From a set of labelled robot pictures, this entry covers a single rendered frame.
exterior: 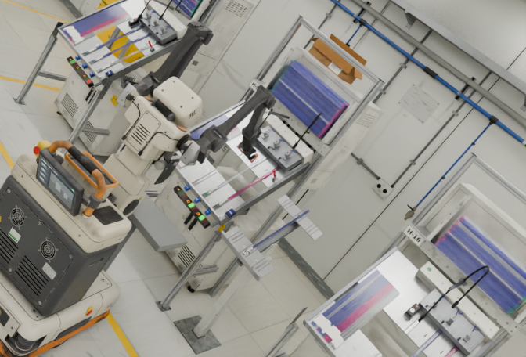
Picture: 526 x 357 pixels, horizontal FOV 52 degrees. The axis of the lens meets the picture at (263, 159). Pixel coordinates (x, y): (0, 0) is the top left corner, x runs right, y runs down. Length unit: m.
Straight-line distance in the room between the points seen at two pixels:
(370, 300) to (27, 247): 1.76
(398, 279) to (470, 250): 0.43
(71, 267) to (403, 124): 3.21
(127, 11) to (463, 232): 3.02
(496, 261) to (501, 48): 2.16
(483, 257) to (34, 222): 2.21
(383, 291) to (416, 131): 2.00
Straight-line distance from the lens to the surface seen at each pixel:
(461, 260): 3.11
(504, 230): 3.25
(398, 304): 3.11
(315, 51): 3.92
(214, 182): 3.36
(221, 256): 3.61
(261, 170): 3.42
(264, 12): 5.70
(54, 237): 2.47
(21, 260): 2.63
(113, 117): 4.35
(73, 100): 4.75
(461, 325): 3.11
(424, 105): 4.77
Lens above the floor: 2.07
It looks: 17 degrees down
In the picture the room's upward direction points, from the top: 37 degrees clockwise
